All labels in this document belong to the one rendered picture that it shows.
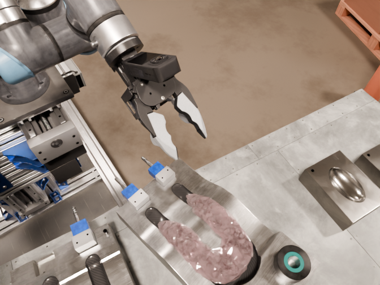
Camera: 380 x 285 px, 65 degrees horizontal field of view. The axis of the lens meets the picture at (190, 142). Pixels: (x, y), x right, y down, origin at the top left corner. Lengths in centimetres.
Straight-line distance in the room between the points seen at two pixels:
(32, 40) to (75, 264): 54
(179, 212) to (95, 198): 88
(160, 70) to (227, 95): 194
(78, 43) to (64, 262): 54
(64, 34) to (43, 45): 4
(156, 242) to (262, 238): 29
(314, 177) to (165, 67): 68
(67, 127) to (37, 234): 88
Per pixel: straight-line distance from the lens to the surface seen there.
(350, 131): 127
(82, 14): 56
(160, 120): 51
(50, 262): 93
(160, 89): 52
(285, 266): 80
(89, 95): 247
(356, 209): 101
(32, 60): 62
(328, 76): 275
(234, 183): 101
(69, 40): 63
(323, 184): 101
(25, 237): 175
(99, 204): 168
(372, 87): 246
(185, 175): 95
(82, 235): 85
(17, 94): 99
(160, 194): 93
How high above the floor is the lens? 169
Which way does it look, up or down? 55 degrees down
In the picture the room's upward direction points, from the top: straight up
